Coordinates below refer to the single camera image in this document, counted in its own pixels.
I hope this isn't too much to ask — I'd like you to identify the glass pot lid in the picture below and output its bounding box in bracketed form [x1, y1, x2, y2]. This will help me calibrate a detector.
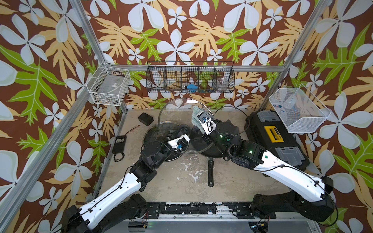
[158, 98, 214, 154]
[140, 122, 184, 168]

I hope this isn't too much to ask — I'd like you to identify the green microfibre cloth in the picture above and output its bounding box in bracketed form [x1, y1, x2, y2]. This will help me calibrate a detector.
[191, 106, 205, 132]

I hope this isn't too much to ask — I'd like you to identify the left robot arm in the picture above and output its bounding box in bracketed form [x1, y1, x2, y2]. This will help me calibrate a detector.
[59, 124, 190, 233]

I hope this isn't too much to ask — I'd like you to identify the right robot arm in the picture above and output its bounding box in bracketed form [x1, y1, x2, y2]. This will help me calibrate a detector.
[191, 107, 337, 222]

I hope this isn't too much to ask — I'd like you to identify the right black frying pan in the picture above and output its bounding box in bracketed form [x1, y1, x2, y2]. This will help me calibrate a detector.
[190, 126, 231, 187]

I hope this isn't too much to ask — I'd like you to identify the small black box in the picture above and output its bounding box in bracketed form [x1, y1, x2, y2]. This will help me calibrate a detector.
[138, 112, 154, 126]

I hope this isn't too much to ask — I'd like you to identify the black tool case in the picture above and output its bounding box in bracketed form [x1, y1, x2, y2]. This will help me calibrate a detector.
[245, 111, 310, 171]

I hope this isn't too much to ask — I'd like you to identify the blue object in basket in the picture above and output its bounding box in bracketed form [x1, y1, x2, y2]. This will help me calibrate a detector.
[186, 84, 198, 93]

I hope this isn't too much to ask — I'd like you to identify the black power adapter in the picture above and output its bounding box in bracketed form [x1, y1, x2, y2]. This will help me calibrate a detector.
[112, 136, 127, 162]

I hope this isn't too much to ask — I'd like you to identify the white mesh basket right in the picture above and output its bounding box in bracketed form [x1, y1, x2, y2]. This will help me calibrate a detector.
[269, 84, 332, 134]

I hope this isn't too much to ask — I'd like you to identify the black wire basket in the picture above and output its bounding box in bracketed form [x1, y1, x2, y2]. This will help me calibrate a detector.
[145, 61, 236, 94]

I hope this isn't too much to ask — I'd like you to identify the white wire basket left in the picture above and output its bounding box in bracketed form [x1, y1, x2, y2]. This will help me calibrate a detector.
[87, 62, 131, 106]

